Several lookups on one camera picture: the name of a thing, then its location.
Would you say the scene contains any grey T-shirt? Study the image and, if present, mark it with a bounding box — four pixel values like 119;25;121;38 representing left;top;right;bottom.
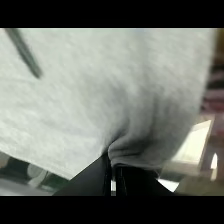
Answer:
0;28;218;181

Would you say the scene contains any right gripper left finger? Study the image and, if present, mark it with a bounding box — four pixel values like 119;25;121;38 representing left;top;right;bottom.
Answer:
53;152;112;197

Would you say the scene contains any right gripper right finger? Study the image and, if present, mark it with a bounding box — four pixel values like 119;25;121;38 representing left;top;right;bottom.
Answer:
114;165;175;197

